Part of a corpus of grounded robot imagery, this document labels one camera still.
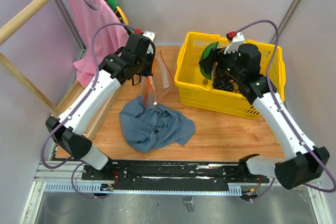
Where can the toy watermelon slice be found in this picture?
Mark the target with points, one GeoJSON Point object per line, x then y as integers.
{"type": "Point", "coordinates": [208, 61]}

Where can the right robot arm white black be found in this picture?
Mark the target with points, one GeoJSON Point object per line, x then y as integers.
{"type": "Point", "coordinates": [304, 161]}

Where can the wooden clothes rack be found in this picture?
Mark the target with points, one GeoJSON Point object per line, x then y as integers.
{"type": "Point", "coordinates": [44, 50]}

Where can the blue crumpled cloth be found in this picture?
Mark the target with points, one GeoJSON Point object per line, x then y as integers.
{"type": "Point", "coordinates": [147, 129]}

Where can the pink t-shirt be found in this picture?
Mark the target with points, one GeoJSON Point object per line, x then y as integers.
{"type": "Point", "coordinates": [106, 42]}

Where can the dark purple grape bunch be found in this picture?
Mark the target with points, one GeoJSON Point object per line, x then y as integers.
{"type": "Point", "coordinates": [224, 83]}

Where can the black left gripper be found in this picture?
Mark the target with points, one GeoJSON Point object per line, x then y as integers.
{"type": "Point", "coordinates": [148, 72]}

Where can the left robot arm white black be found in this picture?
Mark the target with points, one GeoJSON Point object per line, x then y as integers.
{"type": "Point", "coordinates": [68, 129]}

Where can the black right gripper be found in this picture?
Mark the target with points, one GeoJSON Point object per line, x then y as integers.
{"type": "Point", "coordinates": [216, 55]}

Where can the clear zip bag orange seal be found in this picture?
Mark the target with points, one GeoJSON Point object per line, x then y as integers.
{"type": "Point", "coordinates": [161, 76]}

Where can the yellow plastic basket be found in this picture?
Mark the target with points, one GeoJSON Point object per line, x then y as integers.
{"type": "Point", "coordinates": [193, 92]}

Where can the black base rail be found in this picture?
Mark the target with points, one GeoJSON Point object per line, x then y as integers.
{"type": "Point", "coordinates": [172, 176]}

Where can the yellow green hanger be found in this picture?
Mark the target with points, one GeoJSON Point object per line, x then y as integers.
{"type": "Point", "coordinates": [115, 6]}

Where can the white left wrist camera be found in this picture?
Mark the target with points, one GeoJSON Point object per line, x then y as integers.
{"type": "Point", "coordinates": [151, 36]}

